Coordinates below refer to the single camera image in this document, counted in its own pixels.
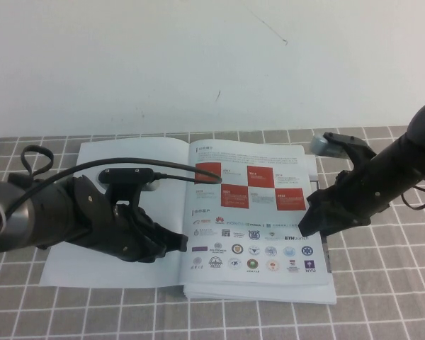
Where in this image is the grey checked tablecloth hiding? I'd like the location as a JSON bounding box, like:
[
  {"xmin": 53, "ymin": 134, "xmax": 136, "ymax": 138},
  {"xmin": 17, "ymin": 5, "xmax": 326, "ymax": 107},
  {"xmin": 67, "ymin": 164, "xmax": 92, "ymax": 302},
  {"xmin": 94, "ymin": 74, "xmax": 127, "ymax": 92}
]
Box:
[{"xmin": 0, "ymin": 125, "xmax": 425, "ymax": 340}]

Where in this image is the stack of white brochures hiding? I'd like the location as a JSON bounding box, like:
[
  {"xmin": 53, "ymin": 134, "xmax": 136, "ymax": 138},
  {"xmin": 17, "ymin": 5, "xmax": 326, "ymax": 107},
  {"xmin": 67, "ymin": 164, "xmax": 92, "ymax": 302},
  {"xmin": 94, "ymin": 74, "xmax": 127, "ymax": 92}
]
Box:
[{"xmin": 182, "ymin": 152, "xmax": 337, "ymax": 306}]

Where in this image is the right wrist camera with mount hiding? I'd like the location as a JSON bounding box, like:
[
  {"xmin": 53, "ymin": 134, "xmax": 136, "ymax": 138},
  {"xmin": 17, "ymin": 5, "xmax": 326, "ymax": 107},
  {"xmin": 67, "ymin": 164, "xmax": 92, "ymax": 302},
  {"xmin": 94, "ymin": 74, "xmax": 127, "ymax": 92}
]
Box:
[{"xmin": 310, "ymin": 131, "xmax": 376, "ymax": 171}]

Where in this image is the black looped cable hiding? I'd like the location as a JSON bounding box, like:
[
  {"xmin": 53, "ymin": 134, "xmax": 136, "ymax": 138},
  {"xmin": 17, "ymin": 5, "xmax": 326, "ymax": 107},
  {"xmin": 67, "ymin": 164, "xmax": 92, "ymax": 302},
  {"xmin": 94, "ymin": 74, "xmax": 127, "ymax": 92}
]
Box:
[{"xmin": 20, "ymin": 144, "xmax": 55, "ymax": 182}]

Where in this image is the white product brochure book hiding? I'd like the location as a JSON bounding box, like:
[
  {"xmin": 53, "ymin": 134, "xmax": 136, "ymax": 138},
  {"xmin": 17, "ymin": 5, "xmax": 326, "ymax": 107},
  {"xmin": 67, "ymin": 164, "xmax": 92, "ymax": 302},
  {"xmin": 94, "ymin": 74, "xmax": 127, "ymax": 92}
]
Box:
[{"xmin": 38, "ymin": 138, "xmax": 333, "ymax": 288}]

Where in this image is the long black camera cable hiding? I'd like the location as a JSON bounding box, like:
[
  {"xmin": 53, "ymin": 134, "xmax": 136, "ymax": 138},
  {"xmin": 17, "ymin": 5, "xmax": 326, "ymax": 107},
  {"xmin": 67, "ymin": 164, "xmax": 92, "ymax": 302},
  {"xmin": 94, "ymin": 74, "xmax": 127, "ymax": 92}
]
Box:
[{"xmin": 0, "ymin": 157, "xmax": 223, "ymax": 219}]

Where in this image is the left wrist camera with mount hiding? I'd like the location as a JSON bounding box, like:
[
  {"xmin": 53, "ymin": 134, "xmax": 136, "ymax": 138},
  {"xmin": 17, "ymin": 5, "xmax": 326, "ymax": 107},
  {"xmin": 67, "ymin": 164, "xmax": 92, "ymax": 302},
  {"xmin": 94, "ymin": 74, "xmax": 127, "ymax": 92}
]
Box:
[{"xmin": 97, "ymin": 168, "xmax": 161, "ymax": 210}]

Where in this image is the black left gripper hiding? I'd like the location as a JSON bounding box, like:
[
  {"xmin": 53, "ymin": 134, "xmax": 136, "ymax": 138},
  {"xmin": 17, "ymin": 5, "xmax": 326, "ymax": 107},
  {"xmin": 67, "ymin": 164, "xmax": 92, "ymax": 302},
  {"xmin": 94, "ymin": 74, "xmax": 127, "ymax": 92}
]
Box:
[{"xmin": 58, "ymin": 175, "xmax": 191, "ymax": 264}]

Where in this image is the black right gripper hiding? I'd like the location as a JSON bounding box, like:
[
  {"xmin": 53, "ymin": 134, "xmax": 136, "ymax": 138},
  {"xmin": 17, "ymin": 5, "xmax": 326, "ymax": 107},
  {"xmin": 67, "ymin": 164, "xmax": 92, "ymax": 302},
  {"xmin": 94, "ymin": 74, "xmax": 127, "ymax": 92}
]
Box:
[{"xmin": 296, "ymin": 159, "xmax": 391, "ymax": 237}]

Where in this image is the dark brown arm cable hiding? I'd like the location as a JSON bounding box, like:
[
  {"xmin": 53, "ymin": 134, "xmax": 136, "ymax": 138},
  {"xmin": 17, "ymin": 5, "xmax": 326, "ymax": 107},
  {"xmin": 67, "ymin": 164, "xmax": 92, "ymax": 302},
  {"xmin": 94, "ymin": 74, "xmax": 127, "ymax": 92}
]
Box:
[{"xmin": 402, "ymin": 171, "xmax": 425, "ymax": 210}]

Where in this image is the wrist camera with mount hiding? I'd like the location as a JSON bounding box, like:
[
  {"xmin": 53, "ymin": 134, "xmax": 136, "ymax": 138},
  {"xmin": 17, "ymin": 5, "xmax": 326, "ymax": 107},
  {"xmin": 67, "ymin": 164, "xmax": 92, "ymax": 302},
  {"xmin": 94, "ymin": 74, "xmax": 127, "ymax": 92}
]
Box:
[
  {"xmin": 97, "ymin": 168, "xmax": 161, "ymax": 210},
  {"xmin": 310, "ymin": 131, "xmax": 376, "ymax": 171}
]

